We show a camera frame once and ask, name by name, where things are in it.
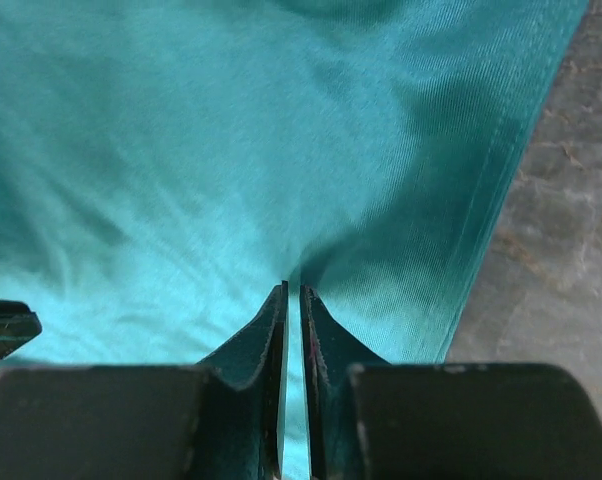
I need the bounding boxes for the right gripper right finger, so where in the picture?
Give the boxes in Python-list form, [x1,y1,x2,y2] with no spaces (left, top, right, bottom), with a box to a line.
[299,285,394,479]

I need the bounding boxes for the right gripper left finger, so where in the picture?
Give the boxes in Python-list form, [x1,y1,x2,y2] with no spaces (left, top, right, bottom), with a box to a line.
[195,282,288,479]

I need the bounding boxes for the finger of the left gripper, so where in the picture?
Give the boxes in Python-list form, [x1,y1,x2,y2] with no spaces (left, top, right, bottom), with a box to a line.
[0,300,42,361]

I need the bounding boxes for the teal satin napkin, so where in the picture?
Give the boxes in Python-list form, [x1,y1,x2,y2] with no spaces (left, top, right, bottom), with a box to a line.
[0,0,592,480]

